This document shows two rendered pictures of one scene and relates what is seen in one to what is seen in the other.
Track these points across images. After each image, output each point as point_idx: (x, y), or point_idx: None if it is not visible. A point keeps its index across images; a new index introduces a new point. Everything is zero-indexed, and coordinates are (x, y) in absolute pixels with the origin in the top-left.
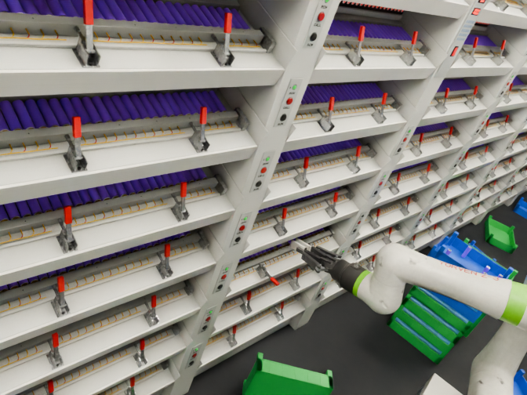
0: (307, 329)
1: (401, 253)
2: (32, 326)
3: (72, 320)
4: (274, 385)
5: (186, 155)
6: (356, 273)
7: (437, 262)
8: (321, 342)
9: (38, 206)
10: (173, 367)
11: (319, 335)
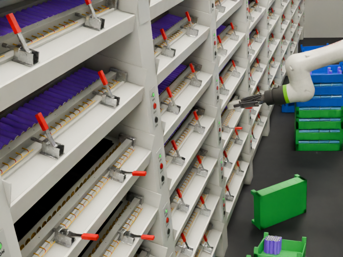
0: (256, 180)
1: (298, 56)
2: (177, 173)
3: (186, 168)
4: (273, 202)
5: (194, 39)
6: (279, 88)
7: (318, 49)
8: (270, 180)
9: None
10: (216, 222)
11: (266, 178)
